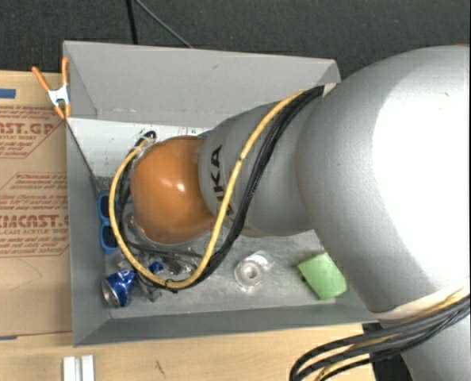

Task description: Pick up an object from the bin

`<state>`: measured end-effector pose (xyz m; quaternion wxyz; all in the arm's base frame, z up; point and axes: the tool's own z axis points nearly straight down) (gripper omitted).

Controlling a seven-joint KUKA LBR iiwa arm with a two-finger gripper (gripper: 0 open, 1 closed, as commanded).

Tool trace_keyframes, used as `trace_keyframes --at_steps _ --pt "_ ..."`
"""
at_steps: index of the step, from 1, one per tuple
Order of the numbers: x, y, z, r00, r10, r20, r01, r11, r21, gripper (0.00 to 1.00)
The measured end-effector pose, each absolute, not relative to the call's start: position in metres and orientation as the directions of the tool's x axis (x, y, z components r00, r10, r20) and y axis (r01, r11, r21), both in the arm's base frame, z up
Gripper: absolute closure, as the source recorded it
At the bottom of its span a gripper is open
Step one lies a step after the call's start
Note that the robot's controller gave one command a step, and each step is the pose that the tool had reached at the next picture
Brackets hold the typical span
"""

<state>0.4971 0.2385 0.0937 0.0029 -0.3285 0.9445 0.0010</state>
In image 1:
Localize blue sunglasses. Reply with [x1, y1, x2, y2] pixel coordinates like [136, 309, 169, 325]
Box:
[97, 192, 122, 256]

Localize grey metal bin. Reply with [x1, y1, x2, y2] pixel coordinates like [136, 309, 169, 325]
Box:
[62, 40, 380, 348]

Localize brown cardboard board, red print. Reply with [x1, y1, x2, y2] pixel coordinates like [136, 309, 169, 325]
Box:
[0, 68, 75, 343]

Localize crushed blue drink can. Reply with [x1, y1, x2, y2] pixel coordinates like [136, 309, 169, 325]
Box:
[101, 268, 137, 309]

